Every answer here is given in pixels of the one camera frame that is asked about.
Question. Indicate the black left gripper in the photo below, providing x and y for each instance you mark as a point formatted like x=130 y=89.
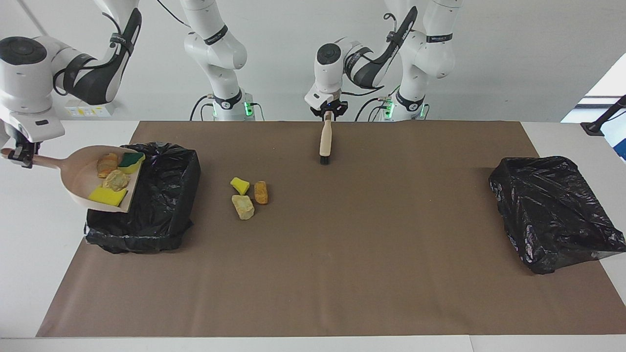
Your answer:
x=337 y=106

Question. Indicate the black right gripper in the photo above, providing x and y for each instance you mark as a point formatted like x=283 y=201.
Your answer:
x=27 y=147

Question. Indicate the pink plastic dustpan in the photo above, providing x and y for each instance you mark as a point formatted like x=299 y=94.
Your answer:
x=78 y=176

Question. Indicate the orange striped croissant toy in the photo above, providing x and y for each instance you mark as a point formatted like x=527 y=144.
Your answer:
x=107 y=165

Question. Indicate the notched yellow sponge piece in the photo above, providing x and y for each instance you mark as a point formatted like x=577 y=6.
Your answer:
x=107 y=196

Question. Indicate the pale croissant toy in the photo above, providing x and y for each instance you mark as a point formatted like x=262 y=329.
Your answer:
x=116 y=180

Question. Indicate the golden brown bread roll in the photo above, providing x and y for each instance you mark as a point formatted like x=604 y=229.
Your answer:
x=261 y=192

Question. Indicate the green and yellow sponge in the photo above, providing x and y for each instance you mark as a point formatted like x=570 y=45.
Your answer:
x=131 y=162

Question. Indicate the small yellow sponge wedge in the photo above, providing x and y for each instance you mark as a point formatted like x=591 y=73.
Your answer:
x=239 y=186

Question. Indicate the pale bread chunk toy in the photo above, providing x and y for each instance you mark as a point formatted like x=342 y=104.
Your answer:
x=243 y=207

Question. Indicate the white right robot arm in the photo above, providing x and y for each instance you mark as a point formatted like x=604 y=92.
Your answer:
x=215 y=49

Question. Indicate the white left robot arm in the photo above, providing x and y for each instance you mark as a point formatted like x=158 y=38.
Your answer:
x=430 y=54

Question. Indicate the black bag-lined trash bin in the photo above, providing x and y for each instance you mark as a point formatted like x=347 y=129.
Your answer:
x=161 y=220
x=547 y=210

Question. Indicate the brown table mat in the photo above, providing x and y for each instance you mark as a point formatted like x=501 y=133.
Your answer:
x=342 y=269

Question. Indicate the white wall socket box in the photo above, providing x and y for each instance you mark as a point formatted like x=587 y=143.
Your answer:
x=90 y=111

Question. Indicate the black camera stand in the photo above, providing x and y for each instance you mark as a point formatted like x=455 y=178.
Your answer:
x=594 y=128

